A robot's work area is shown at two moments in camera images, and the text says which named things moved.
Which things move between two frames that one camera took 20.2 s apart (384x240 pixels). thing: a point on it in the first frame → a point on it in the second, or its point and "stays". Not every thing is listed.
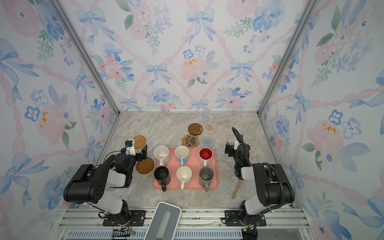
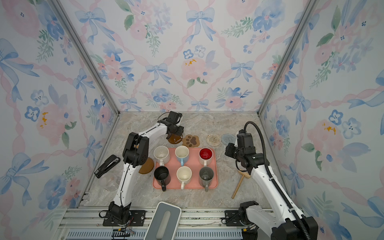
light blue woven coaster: (206, 142) → (227, 138)
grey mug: (206, 174) stays
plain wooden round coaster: (145, 166) stays
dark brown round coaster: (195, 129) → (175, 138)
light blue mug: (182, 153) stays
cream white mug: (184, 174) stays
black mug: (162, 175) stays
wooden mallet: (239, 183) stays
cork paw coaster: (190, 141) stays
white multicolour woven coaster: (209, 127) → (213, 140)
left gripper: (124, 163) → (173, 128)
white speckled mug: (161, 154) stays
